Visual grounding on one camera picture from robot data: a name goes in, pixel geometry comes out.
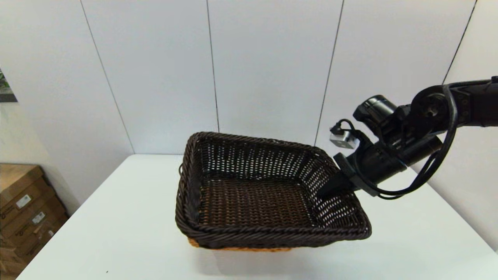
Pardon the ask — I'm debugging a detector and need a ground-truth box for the orange wicker basket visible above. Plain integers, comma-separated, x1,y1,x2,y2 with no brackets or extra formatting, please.
188,237,293,253

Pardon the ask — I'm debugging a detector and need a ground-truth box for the cardboard box with white label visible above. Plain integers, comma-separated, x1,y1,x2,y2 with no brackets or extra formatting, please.
12,218,71,267
0,194,65,240
0,164,55,218

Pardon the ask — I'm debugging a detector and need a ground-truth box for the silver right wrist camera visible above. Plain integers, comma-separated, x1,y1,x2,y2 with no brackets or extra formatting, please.
330,129,361,151

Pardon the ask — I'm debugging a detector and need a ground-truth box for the flattened brown cardboard pile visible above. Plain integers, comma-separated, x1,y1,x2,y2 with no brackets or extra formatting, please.
0,237,30,280

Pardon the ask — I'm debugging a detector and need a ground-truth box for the dark brown wicker basket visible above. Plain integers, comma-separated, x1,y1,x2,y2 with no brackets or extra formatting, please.
175,131,372,250

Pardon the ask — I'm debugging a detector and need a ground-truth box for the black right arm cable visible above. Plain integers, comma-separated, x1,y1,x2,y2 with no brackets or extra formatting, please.
333,84,460,200

